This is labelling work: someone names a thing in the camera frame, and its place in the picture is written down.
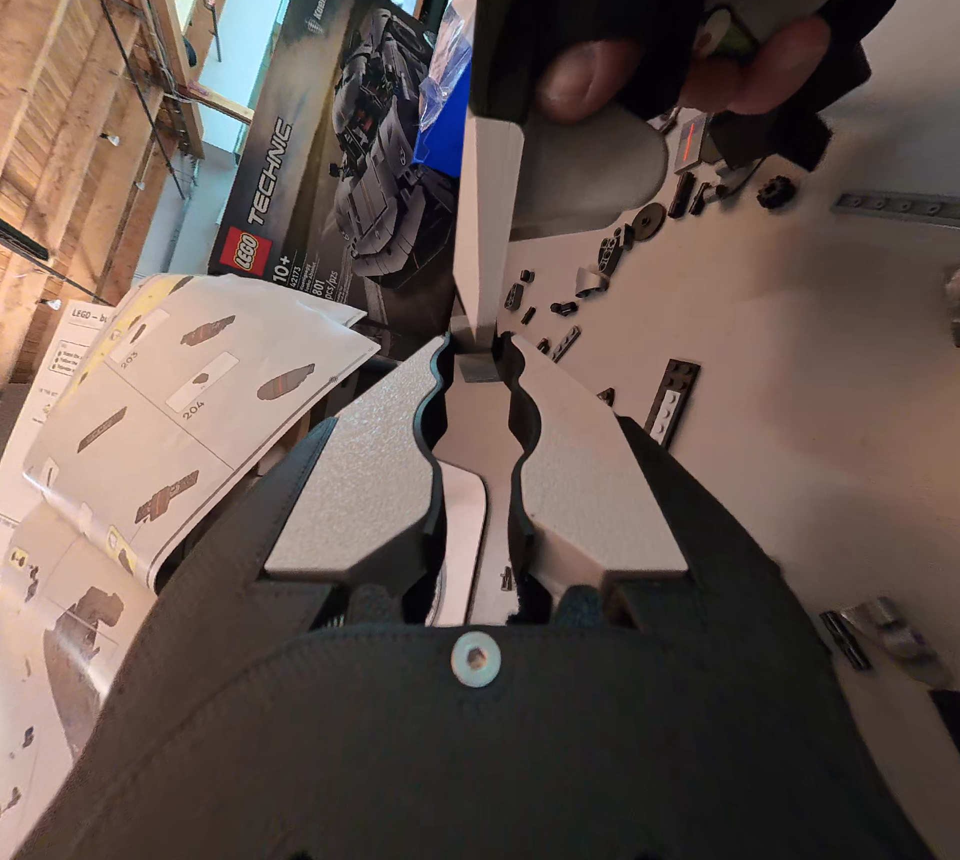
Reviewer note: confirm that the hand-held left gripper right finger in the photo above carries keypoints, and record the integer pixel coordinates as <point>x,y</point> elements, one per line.
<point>600,500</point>

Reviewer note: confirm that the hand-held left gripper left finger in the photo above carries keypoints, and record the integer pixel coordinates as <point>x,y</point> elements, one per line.
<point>352,500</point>

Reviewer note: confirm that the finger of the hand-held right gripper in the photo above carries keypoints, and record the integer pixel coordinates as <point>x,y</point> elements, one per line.
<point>487,215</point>

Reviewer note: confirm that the grey curved lego slope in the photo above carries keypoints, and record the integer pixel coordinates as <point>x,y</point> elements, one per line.
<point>476,361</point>

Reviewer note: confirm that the black long lego plate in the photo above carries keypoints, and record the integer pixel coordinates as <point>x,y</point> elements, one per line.
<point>686,380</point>

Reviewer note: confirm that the scattered small lego pieces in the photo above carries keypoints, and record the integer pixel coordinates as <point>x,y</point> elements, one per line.
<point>646,221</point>

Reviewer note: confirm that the dark printed lego box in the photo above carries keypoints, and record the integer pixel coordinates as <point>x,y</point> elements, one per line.
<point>315,162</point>

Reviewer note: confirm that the lego instruction booklet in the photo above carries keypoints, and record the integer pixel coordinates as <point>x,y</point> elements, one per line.
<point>187,410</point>

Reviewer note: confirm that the light grey holed lego plate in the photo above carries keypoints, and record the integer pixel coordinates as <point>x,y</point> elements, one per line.
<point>900,209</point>

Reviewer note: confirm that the person's right hand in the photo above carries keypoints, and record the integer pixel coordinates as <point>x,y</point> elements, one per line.
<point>750,69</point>

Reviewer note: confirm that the blue plastic storage bin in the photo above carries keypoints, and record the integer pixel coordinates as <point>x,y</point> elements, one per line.
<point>442,132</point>

